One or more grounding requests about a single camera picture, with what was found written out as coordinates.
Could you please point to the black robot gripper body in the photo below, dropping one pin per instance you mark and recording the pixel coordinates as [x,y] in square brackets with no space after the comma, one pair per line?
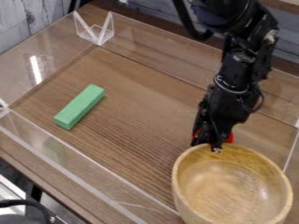
[231,108]

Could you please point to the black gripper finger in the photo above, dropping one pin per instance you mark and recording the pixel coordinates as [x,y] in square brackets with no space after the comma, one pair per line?
[219,135]
[200,135]

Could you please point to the red toy strawberry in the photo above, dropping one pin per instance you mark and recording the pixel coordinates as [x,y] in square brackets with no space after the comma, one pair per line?
[229,139]

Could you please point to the wooden oval bowl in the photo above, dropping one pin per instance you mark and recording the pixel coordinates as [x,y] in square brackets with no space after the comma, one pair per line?
[233,187]

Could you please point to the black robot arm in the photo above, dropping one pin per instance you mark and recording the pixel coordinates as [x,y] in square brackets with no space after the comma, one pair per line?
[248,27]

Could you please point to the green rectangular block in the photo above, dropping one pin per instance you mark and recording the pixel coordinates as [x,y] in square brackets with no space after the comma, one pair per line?
[79,106]

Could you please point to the clear acrylic tray enclosure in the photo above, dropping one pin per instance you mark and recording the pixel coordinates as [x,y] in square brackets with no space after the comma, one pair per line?
[107,168]

